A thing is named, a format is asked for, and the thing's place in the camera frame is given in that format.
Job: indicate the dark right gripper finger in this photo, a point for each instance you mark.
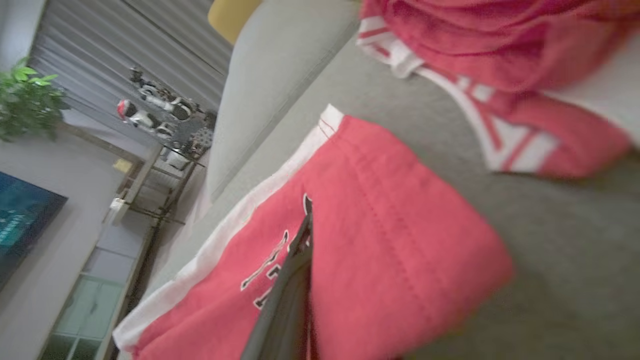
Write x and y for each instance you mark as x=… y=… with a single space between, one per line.
x=287 y=310

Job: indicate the red white sports shorts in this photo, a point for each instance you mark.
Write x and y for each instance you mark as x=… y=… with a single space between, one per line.
x=400 y=240

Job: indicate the red white sports jersey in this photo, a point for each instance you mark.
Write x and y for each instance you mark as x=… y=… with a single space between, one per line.
x=475 y=45

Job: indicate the glass door cabinet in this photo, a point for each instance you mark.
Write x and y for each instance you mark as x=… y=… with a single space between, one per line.
x=90 y=310

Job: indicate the dark metal shelf rack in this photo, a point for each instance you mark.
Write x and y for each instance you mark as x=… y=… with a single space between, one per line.
x=190 y=132

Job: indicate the small yellow note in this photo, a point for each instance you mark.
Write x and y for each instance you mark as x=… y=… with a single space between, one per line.
x=122 y=166

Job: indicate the white black toy robot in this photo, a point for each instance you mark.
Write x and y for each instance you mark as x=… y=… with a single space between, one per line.
x=167 y=102

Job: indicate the white red toy robot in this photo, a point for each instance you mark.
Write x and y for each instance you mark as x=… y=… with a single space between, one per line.
x=140 y=119

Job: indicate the grey sofa back cushion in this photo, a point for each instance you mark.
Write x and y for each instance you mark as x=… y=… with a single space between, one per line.
x=280 y=65

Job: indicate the grey fabric sofa seat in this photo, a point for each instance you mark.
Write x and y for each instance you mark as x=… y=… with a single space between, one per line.
x=550 y=240

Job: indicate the dark flat screen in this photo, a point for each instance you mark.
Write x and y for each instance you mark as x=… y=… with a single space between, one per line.
x=25 y=220

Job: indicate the yellow cushion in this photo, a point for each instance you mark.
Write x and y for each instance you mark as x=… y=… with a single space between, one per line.
x=230 y=17

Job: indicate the grey ribbed window blind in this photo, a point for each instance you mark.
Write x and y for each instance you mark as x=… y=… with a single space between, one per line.
x=100 y=40

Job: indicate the green potted plant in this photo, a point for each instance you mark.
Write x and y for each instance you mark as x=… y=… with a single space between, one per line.
x=27 y=100

